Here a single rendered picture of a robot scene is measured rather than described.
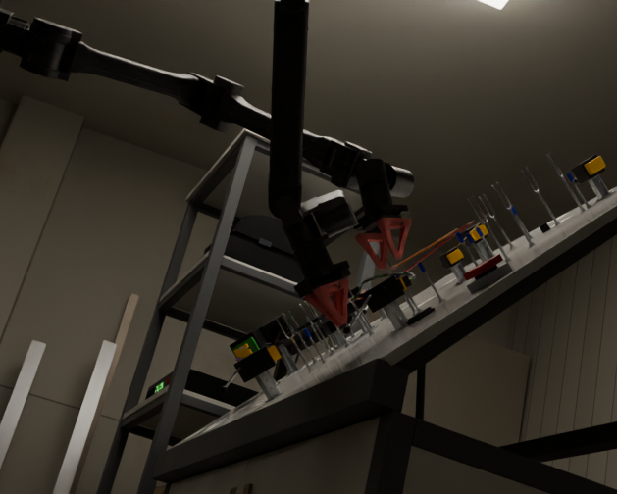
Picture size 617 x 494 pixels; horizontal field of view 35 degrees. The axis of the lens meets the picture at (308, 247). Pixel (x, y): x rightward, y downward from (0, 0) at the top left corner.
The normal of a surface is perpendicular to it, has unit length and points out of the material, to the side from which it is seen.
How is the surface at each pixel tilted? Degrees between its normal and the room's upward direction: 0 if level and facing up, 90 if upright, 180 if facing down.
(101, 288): 90
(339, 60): 180
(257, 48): 180
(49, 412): 90
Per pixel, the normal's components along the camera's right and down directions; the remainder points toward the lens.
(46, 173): 0.29, -0.34
